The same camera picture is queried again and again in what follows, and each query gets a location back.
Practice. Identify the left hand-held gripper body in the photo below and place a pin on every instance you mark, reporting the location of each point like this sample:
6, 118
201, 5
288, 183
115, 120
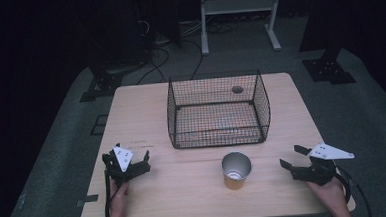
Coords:
123, 158

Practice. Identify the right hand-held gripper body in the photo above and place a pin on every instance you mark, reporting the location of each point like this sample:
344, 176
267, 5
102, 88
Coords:
314, 173

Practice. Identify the metal cup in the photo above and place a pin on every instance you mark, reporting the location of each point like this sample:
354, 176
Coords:
236, 173

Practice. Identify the person's right hand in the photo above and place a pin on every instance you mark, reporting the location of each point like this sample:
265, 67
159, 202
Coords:
330, 194

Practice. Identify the person's left hand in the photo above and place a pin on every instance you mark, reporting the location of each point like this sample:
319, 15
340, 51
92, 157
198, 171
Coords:
119, 197

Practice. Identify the black tape strip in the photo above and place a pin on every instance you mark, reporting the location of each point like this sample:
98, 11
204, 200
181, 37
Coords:
91, 198

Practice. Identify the black stand base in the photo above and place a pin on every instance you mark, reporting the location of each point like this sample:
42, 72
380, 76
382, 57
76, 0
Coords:
329, 71
103, 84

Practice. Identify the dark round disc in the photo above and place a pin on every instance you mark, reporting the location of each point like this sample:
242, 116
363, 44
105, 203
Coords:
237, 89

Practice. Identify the white metal stand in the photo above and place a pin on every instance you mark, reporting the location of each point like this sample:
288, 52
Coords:
239, 5

